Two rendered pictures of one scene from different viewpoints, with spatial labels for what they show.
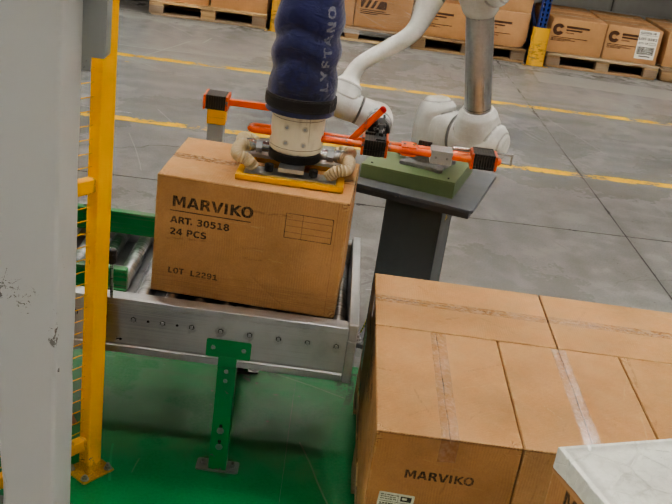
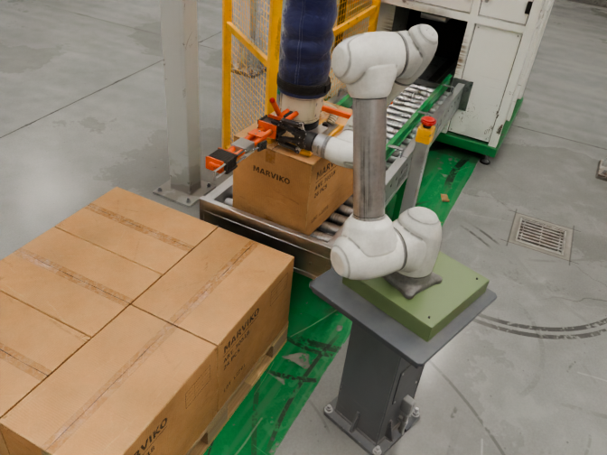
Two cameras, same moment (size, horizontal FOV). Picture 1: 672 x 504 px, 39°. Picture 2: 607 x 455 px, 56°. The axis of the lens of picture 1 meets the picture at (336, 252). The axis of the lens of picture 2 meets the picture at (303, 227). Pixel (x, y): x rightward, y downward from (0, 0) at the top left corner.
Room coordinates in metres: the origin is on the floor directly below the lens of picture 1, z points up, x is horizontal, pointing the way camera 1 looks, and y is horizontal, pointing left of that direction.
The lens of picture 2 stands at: (3.99, -1.89, 2.12)
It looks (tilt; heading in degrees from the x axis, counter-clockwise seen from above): 36 degrees down; 115
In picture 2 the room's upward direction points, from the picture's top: 6 degrees clockwise
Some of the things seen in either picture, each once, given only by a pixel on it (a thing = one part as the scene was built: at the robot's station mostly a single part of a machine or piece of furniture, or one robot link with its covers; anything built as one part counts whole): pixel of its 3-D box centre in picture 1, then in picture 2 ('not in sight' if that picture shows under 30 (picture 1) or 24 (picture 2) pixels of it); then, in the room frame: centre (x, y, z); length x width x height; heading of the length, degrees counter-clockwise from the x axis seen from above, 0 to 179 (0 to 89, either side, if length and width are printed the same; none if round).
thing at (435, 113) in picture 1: (436, 123); (415, 239); (3.68, -0.32, 0.98); 0.18 x 0.16 x 0.22; 56
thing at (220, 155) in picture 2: (483, 159); (220, 160); (2.95, -0.42, 1.08); 0.08 x 0.07 x 0.05; 91
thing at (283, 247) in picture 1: (258, 224); (303, 162); (2.95, 0.27, 0.75); 0.60 x 0.40 x 0.40; 88
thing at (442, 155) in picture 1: (440, 155); (242, 148); (2.96, -0.29, 1.08); 0.07 x 0.07 x 0.04; 1
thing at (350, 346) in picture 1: (350, 311); (263, 245); (2.95, -0.08, 0.48); 0.70 x 0.03 x 0.15; 1
